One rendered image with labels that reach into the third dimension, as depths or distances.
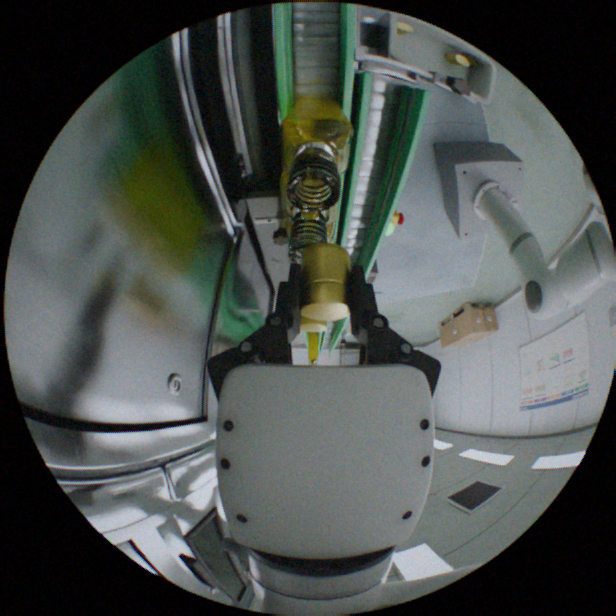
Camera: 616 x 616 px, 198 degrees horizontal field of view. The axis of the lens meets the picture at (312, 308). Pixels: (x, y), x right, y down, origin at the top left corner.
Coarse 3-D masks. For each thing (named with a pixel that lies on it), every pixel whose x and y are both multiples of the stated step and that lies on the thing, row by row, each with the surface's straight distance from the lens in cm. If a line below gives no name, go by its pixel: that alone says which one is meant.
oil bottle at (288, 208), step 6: (282, 174) 20; (282, 180) 19; (282, 186) 19; (282, 192) 19; (282, 198) 19; (282, 204) 20; (288, 204) 19; (336, 204) 19; (288, 210) 19; (330, 210) 19; (336, 210) 20; (288, 216) 20; (330, 216) 19; (336, 216) 20; (330, 222) 20
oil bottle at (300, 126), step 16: (304, 112) 20; (320, 112) 20; (336, 112) 21; (288, 128) 16; (304, 128) 15; (320, 128) 15; (336, 128) 16; (352, 128) 17; (288, 144) 16; (336, 144) 15; (288, 160) 16; (336, 160) 16
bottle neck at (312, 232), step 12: (300, 216) 17; (312, 216) 17; (324, 216) 18; (300, 228) 16; (312, 228) 16; (324, 228) 17; (300, 240) 15; (312, 240) 15; (324, 240) 16; (288, 252) 15; (300, 252) 17; (300, 264) 16
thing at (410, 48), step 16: (400, 16) 48; (416, 32) 55; (432, 32) 53; (400, 48) 51; (416, 48) 52; (432, 48) 55; (448, 48) 57; (464, 48) 55; (416, 64) 43; (432, 64) 53; (448, 64) 55; (480, 80) 55; (480, 96) 53
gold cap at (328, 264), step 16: (304, 256) 14; (320, 256) 13; (336, 256) 14; (304, 272) 14; (320, 272) 13; (336, 272) 13; (304, 288) 13; (320, 288) 12; (336, 288) 12; (304, 304) 12; (320, 304) 12; (336, 304) 12; (352, 304) 13
